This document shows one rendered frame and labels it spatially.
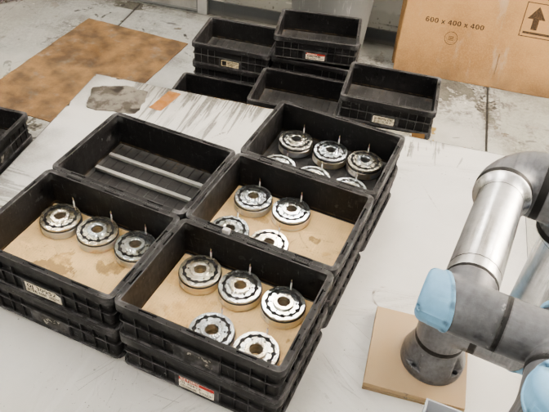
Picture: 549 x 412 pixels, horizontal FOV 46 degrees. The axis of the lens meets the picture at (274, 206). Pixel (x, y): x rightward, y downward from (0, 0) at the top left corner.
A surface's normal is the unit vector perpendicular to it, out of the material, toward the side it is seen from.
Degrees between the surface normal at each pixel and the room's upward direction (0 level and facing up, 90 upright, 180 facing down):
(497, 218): 9
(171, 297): 0
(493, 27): 75
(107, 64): 0
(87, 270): 0
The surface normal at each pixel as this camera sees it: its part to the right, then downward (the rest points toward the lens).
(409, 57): -0.21, 0.39
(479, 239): -0.11, -0.87
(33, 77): 0.06, -0.74
